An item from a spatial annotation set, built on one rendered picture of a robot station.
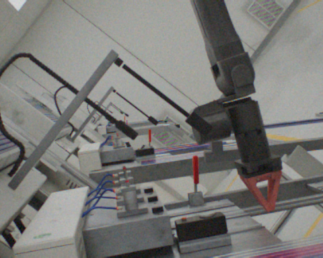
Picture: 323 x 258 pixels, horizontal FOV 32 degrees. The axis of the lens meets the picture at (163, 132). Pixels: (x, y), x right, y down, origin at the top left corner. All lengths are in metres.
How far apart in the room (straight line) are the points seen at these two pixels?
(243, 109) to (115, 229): 0.33
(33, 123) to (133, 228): 1.28
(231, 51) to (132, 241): 0.38
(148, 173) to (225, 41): 1.04
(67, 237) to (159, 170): 1.28
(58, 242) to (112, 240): 0.15
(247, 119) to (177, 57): 7.71
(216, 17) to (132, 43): 7.66
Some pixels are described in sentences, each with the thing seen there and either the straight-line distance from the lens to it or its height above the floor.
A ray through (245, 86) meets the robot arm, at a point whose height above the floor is 1.13.
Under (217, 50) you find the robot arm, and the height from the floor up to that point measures 1.20.
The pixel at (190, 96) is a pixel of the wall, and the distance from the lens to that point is 8.72.
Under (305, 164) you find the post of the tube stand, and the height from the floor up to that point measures 0.78.
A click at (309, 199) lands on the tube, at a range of 1.10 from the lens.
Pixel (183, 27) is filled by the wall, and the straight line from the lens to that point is 8.79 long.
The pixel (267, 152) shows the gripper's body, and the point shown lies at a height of 1.02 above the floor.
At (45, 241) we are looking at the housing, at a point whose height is 1.25.
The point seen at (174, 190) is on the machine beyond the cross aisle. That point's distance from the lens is 5.62.
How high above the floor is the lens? 1.29
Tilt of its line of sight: 6 degrees down
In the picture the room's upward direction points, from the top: 53 degrees counter-clockwise
